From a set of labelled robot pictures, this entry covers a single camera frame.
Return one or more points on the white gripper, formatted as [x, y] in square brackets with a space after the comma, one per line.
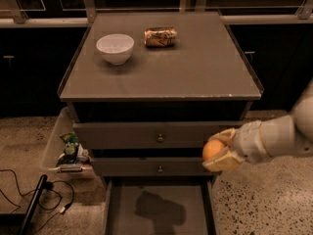
[248, 141]

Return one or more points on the orange fruit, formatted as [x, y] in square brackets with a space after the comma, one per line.
[212, 148]

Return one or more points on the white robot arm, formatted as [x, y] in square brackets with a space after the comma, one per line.
[290, 135]

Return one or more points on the brass top drawer knob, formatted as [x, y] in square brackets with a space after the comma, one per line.
[160, 138]

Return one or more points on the brass drawer knob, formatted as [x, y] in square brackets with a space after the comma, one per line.
[160, 169]
[160, 138]

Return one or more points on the brass middle drawer knob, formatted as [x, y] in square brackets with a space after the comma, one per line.
[160, 169]

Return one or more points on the grey drawer cabinet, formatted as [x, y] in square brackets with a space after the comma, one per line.
[202, 77]

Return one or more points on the grey middle drawer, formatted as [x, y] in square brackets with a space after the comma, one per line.
[148, 167]

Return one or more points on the grey drawer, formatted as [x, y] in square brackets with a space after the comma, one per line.
[180, 205]
[143, 135]
[148, 167]

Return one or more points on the grey bottom drawer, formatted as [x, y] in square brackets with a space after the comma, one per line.
[180, 205]

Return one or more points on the grey top drawer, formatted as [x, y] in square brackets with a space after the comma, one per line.
[143, 135]

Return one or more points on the crushed brown soda can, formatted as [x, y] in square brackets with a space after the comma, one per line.
[160, 36]

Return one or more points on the white ceramic bowl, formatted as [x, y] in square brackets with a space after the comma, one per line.
[116, 49]

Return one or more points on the green snack bag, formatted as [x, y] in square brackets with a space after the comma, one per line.
[69, 155]

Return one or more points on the clear plastic storage bin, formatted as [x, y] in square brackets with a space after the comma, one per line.
[81, 169]

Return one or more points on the black flat bar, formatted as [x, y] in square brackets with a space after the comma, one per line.
[32, 205]

